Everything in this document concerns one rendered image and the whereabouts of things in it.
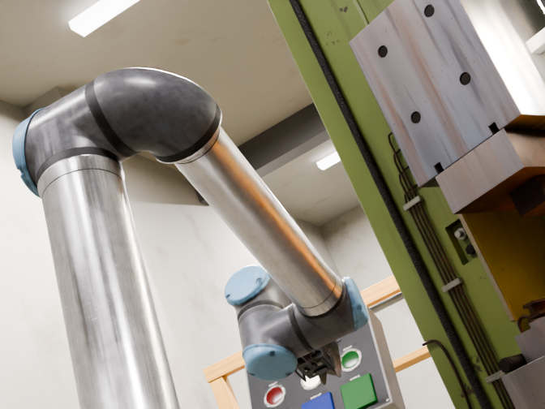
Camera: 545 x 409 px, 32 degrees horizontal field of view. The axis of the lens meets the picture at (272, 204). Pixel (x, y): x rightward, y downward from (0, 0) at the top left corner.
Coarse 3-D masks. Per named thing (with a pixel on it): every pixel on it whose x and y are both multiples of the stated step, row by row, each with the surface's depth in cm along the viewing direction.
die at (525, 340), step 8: (536, 320) 191; (544, 320) 190; (536, 328) 191; (544, 328) 190; (520, 336) 194; (528, 336) 192; (536, 336) 191; (544, 336) 190; (520, 344) 194; (528, 344) 192; (536, 344) 191; (544, 344) 190; (528, 352) 192; (536, 352) 191; (544, 352) 190; (528, 360) 193
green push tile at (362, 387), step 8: (368, 376) 205; (352, 384) 206; (360, 384) 205; (368, 384) 204; (344, 392) 206; (352, 392) 205; (360, 392) 203; (368, 392) 202; (344, 400) 204; (352, 400) 203; (360, 400) 202; (368, 400) 201; (376, 400) 200; (352, 408) 202; (360, 408) 201
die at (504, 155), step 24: (480, 144) 199; (504, 144) 195; (528, 144) 198; (456, 168) 203; (480, 168) 199; (504, 168) 195; (528, 168) 194; (456, 192) 203; (480, 192) 199; (504, 192) 204
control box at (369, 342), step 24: (360, 336) 214; (384, 336) 220; (360, 360) 209; (384, 360) 209; (264, 384) 220; (288, 384) 217; (336, 384) 209; (384, 384) 202; (264, 408) 216; (288, 408) 212; (336, 408) 205; (384, 408) 199
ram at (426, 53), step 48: (432, 0) 206; (480, 0) 208; (528, 0) 226; (384, 48) 216; (432, 48) 206; (480, 48) 198; (528, 48) 211; (384, 96) 216; (432, 96) 207; (480, 96) 198; (528, 96) 198; (432, 144) 207
